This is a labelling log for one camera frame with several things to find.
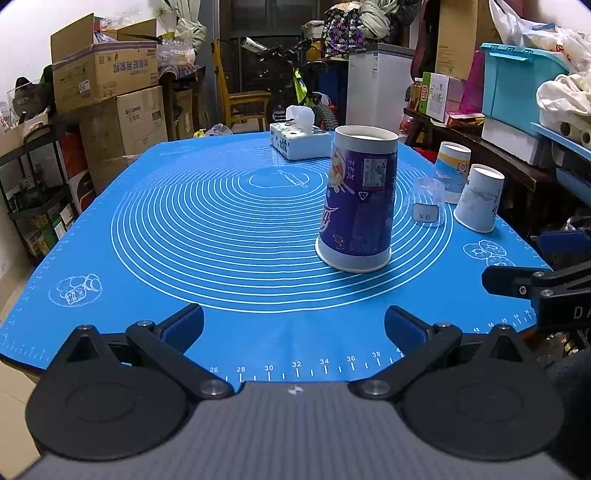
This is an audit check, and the open cardboard box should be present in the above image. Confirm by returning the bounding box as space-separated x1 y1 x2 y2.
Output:
50 14 160 115

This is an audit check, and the pale hanging cloth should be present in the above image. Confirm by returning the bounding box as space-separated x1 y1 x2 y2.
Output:
161 0 209 52

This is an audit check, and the large closed cardboard box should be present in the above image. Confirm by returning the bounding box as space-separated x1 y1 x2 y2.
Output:
78 85 168 195

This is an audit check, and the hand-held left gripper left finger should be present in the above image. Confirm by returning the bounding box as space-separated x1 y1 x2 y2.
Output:
44 303 235 401

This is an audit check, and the red box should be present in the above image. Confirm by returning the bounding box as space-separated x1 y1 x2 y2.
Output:
60 134 97 215

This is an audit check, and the dark wooden side table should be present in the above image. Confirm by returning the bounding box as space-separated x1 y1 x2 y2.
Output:
403 107 575 234

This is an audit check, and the blue and white paper cup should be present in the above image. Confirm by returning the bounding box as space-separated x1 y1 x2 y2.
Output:
435 141 472 205

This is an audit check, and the light blue plastic shelf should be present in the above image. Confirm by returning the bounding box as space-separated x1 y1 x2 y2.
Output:
530 122 591 195

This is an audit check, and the blue silicone baking mat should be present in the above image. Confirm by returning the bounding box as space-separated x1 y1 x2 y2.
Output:
0 131 555 394

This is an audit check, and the black bag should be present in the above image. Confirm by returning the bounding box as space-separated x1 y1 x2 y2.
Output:
9 76 57 126

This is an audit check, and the tall cardboard box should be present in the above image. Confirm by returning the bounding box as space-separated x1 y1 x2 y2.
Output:
436 0 503 80

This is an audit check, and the white storage box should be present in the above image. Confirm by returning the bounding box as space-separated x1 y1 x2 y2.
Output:
481 117 556 168

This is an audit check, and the purple paper cup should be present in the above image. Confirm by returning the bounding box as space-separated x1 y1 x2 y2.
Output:
315 124 399 273

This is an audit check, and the black metal shelf rack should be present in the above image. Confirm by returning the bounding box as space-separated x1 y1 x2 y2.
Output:
0 111 95 266

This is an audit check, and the white cup with pale print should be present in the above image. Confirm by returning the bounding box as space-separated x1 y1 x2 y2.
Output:
453 164 506 234

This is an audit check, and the blue white tissue box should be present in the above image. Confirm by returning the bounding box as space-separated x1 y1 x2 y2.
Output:
270 105 334 161

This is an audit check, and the dark cloth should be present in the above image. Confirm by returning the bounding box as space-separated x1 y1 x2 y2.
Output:
549 348 591 480

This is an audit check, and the black yellow bicycle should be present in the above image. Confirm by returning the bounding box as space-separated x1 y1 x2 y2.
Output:
239 36 339 134

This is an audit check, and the teal plastic storage bin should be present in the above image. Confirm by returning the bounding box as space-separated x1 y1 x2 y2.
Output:
479 42 571 137

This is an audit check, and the white crumpled cloth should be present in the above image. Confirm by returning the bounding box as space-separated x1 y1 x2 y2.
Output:
536 72 591 131

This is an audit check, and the wooden chair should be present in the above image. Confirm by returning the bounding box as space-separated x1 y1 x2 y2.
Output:
212 39 273 136

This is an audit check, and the white plastic bag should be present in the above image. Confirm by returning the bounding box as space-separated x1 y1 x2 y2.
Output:
489 0 591 75

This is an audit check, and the clear plastic cup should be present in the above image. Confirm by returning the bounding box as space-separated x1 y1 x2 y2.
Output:
410 176 447 228

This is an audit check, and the purple patterned bag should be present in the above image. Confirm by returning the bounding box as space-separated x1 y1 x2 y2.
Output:
322 8 371 60

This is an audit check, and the green white carton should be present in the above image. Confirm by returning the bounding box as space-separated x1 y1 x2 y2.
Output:
418 71 463 123

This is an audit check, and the white chest freezer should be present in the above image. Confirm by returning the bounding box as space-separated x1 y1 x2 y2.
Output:
346 42 415 140

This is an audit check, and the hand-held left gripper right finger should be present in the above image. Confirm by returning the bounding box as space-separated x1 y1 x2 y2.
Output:
348 305 551 401

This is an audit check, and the pink bag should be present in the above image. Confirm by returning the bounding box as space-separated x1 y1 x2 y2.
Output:
467 50 487 114

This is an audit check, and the pile of clothes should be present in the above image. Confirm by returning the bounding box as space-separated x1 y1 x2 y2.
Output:
359 0 423 47

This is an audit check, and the pile of clear plastic bottles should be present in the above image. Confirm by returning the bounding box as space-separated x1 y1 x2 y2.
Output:
156 36 198 66

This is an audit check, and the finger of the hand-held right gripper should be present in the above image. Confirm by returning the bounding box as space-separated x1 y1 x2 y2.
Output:
531 230 591 267
481 265 557 304

